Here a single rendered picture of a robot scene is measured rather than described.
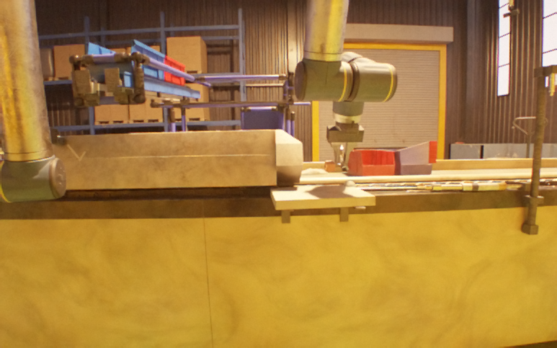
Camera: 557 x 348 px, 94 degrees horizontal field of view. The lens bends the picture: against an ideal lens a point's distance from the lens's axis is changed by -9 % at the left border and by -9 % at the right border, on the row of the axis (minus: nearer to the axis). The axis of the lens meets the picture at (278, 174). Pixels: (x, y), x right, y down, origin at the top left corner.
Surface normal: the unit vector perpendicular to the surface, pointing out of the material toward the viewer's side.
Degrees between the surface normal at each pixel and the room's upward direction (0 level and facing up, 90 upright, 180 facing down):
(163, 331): 90
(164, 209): 90
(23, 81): 99
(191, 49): 90
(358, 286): 90
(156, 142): 80
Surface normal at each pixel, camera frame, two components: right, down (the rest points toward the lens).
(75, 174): 0.02, -0.05
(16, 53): 0.79, 0.21
